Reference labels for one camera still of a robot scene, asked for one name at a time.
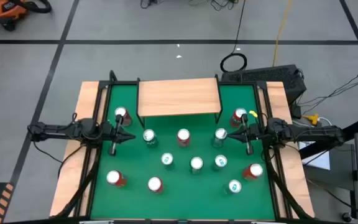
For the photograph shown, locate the white cable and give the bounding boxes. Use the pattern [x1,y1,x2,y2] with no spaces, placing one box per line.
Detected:
[317,116,334,128]

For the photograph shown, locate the black vacuum hose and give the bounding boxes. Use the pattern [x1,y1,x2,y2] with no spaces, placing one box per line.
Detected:
[11,0,53,14]

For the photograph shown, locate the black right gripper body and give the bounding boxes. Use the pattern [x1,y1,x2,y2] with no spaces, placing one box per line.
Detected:
[242,114,263,156]

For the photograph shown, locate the white paper sheet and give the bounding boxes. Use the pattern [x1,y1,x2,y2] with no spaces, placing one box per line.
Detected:
[296,140,331,170]

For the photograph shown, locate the red-orange Fanta can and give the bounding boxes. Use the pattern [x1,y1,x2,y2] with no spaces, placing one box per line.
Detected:
[229,107,248,128]
[177,128,191,147]
[106,169,127,188]
[114,106,133,127]
[147,176,164,194]
[242,163,264,181]

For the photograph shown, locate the black cable tangle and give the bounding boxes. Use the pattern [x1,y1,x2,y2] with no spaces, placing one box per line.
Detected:
[188,0,241,12]
[140,0,167,9]

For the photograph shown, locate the green table mat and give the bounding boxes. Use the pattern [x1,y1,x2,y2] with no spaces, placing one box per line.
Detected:
[89,83,277,220]

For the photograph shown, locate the yellow plug connector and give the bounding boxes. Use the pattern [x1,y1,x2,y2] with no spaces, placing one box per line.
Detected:
[302,113,319,126]

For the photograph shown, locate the black metal table frame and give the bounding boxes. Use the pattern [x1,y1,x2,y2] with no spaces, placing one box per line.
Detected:
[50,70,316,224]

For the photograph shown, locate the black diagonal beam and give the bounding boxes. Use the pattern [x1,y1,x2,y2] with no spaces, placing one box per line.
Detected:
[298,117,358,160]

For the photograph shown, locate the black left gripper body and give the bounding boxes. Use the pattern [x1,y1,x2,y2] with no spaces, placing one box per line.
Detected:
[104,114,124,156]

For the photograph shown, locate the wooden shelf black metal legs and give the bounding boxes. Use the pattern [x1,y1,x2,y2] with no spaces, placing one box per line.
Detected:
[135,74,224,129]

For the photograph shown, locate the orange shop vacuum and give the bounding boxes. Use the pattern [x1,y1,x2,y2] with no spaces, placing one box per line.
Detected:
[0,0,29,32]

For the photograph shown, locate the green Sprite can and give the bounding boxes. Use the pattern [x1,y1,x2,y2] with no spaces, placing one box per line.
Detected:
[190,156,204,174]
[142,128,159,148]
[212,127,229,148]

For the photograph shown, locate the yellow cable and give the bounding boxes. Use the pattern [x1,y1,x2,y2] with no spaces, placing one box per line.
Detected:
[272,0,293,68]

